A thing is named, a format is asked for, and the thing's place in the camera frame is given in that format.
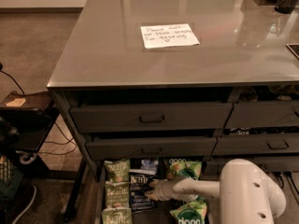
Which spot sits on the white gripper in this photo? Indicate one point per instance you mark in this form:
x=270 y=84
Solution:
x=163 y=189

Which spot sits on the blue Kettle chip bag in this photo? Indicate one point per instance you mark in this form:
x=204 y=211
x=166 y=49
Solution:
x=139 y=185

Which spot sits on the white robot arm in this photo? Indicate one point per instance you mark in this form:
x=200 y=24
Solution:
x=247 y=194

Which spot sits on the green Dang bag top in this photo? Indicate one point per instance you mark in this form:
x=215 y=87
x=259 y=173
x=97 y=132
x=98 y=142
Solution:
x=182 y=166

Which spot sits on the green dang bag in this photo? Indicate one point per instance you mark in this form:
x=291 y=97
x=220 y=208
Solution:
x=182 y=166
x=190 y=213

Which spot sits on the green Kettle bag middle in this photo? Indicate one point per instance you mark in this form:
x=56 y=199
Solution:
x=117 y=194

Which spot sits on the green kettle bag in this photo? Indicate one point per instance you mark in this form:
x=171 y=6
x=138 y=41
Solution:
x=117 y=194
x=121 y=215
x=117 y=171

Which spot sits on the green Kettle bag top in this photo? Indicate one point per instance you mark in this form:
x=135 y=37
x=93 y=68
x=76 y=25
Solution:
x=117 y=171

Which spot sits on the green Kettle bag bottom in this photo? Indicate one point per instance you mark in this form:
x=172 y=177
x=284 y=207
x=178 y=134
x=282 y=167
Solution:
x=121 y=215

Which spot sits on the green Dang bag bottom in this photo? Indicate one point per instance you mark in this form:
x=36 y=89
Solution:
x=190 y=213

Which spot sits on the middle left drawer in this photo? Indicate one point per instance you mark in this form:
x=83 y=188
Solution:
x=104 y=149

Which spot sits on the top left drawer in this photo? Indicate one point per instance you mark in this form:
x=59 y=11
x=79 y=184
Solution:
x=150 y=117

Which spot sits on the grey drawer cabinet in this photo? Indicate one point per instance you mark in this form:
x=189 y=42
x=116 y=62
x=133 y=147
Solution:
x=243 y=57

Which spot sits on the middle right drawer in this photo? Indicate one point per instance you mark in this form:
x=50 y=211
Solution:
x=257 y=144

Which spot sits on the bottom right drawer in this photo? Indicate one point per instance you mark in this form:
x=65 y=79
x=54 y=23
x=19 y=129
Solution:
x=268 y=164

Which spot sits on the top right drawer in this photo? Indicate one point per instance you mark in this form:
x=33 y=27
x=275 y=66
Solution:
x=264 y=114

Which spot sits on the green crate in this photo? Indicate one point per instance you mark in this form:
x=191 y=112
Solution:
x=10 y=179

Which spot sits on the black side table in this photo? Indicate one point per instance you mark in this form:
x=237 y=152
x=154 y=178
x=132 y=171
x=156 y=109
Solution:
x=26 y=121

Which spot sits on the white handwritten paper note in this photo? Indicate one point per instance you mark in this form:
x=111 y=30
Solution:
x=166 y=36

